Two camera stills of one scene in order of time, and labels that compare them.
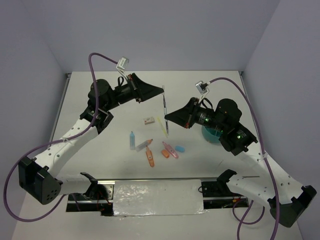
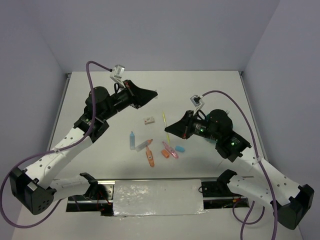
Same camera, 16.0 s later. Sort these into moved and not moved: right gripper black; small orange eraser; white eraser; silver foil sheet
Moved: right gripper black
Not moved: silver foil sheet; small orange eraser; white eraser
